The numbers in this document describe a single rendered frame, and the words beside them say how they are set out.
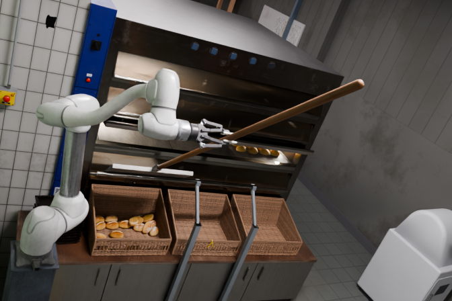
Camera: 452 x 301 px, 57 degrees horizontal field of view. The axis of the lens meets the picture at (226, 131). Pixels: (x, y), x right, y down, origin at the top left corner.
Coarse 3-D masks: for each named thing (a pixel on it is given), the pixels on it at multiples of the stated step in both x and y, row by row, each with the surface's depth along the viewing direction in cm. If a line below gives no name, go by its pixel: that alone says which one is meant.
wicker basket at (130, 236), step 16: (96, 192) 315; (128, 192) 326; (144, 192) 332; (160, 192) 335; (96, 208) 318; (112, 208) 324; (128, 208) 330; (144, 208) 336; (160, 208) 332; (160, 224) 327; (96, 240) 280; (112, 240) 285; (128, 240) 291; (144, 240) 296; (160, 240) 301
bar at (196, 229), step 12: (156, 180) 290; (168, 180) 293; (180, 180) 297; (192, 180) 302; (252, 192) 326; (252, 204) 323; (252, 216) 321; (192, 228) 298; (252, 228) 317; (192, 240) 298; (252, 240) 321; (240, 252) 328; (180, 264) 308; (240, 264) 329; (180, 276) 311; (228, 288) 338; (168, 300) 319
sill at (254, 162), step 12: (96, 144) 302; (108, 144) 306; (120, 144) 312; (132, 144) 318; (168, 156) 329; (204, 156) 342; (216, 156) 349; (228, 156) 357; (276, 168) 377; (288, 168) 382
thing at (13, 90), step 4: (0, 88) 255; (4, 88) 257; (12, 88) 261; (16, 88) 262; (0, 92) 255; (4, 92) 255; (8, 92) 256; (12, 92) 257; (16, 92) 258; (0, 96) 256; (4, 96) 256; (0, 100) 257; (12, 100) 259; (4, 104) 259; (8, 104) 260; (12, 104) 260
